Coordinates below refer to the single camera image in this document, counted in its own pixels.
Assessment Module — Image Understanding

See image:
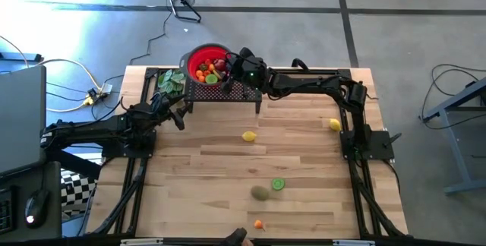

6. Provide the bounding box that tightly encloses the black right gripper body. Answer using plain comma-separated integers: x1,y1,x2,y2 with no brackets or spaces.
234,54,270,91

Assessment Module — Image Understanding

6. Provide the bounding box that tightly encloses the brown whole toy kiwi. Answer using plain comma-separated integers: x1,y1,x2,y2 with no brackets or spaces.
250,185,270,202

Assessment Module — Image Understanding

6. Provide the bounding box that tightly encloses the black diagonal beam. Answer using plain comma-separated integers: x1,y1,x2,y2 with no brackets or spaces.
45,147,103,181

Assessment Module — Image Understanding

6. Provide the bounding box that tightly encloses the black curved hose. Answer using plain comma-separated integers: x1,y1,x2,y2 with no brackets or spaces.
291,58,309,73

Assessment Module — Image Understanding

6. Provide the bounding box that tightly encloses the black desk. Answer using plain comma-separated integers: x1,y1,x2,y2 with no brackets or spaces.
0,160,64,241

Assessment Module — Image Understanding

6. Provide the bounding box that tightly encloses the black perforated metal shelf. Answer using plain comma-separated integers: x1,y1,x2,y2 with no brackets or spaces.
183,56,263,115

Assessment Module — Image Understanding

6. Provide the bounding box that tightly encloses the cream floor cable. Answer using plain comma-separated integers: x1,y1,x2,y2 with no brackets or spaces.
36,58,104,113
0,35,30,68

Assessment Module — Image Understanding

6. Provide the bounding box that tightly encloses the black fan cable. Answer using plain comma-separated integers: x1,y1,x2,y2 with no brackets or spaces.
128,0,171,66

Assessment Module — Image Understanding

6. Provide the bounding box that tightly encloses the black-white checkerboard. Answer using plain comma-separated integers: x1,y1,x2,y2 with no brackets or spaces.
59,168,99,216

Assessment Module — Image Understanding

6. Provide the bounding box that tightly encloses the black floor cable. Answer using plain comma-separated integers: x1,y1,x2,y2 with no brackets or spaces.
419,63,486,131

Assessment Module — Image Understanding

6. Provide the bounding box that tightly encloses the green potted plant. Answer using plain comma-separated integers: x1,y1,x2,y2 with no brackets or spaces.
152,68,187,112

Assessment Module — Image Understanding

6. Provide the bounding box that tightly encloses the dark flat floor bar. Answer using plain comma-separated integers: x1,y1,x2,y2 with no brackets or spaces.
0,52,43,63

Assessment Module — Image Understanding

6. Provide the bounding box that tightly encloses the black handheld object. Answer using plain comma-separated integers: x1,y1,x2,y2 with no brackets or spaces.
222,227,248,246

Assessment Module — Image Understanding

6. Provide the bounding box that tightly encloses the red collapsible colander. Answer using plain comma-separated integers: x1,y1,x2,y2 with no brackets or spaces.
178,43,235,88

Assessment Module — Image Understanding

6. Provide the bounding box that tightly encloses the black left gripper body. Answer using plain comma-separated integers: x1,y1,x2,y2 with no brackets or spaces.
150,99,175,128

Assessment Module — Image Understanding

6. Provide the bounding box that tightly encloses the black keyboard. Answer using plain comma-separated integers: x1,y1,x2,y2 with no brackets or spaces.
0,187,16,235

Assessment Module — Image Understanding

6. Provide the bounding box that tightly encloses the black computer mouse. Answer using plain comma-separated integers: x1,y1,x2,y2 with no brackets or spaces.
24,188,49,229

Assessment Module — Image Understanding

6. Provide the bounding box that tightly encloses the grey-blue table frame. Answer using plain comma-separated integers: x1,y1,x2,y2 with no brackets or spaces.
418,77,486,197

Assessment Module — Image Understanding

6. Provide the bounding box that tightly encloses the silver bracket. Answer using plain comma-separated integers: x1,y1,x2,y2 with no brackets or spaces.
120,238,164,246
333,239,376,246

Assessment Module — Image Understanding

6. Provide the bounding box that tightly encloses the black aluminium table frame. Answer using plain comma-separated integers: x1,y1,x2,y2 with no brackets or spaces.
85,66,410,239

